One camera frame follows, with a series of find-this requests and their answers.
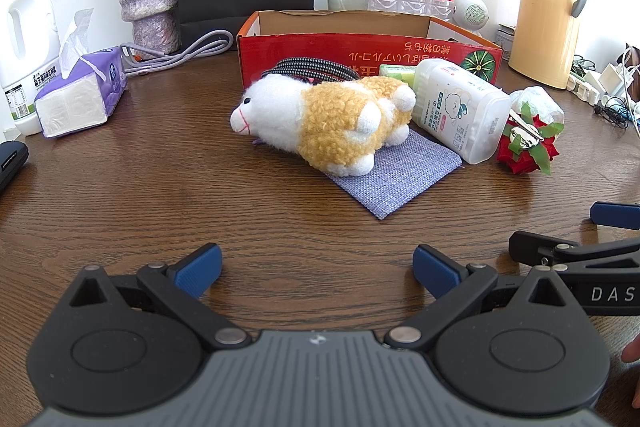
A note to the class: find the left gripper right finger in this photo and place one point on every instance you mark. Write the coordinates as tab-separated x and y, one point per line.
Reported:
458	291

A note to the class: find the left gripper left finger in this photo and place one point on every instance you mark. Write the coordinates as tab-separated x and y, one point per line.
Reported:
176	290

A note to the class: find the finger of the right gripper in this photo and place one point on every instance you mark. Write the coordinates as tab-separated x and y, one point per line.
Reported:
625	216
536	249

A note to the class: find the purple fabric pouch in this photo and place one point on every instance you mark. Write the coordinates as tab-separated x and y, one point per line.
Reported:
400	174

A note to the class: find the red rose with wrapper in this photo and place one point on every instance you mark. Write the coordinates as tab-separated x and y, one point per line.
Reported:
527	142

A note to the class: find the white cotton swab box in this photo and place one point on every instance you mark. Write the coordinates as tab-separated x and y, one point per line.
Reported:
465	113

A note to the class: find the white and tan plush sheep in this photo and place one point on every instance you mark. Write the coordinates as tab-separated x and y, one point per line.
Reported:
337	127

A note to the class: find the green tissue pack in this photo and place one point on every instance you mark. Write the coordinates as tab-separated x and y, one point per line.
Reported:
404	73

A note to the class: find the person right hand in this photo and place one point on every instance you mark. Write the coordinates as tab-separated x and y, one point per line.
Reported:
631	353

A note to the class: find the white power strip with chargers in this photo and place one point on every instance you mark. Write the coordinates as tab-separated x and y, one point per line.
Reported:
614	93

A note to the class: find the yellow thermos jug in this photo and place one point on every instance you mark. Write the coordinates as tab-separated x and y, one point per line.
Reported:
545	40

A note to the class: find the dark glasses case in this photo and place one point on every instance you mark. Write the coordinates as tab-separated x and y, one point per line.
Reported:
13	155

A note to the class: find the small stacked boxes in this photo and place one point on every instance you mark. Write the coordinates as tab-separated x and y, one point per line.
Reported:
504	38

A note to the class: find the purple tissue pack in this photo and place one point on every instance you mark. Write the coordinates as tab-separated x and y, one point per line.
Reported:
87	90

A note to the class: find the white robot speaker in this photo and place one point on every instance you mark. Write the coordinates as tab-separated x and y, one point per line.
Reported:
471	15

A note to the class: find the red cardboard box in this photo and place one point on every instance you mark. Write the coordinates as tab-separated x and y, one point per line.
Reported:
360	40

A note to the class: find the white detergent jug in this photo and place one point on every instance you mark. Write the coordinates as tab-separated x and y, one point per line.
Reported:
29	60

